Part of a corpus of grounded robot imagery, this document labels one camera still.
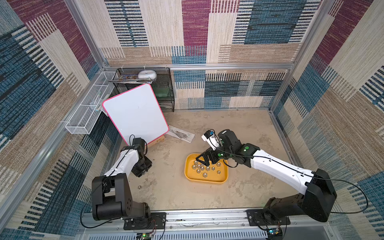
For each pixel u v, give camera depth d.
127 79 0.92
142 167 0.73
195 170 0.89
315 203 0.40
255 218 0.73
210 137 0.70
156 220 0.73
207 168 0.90
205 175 0.87
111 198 0.43
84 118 0.93
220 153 0.67
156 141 0.97
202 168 0.90
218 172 0.89
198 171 0.89
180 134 1.06
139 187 0.83
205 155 0.66
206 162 0.68
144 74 0.91
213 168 0.91
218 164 0.70
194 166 0.91
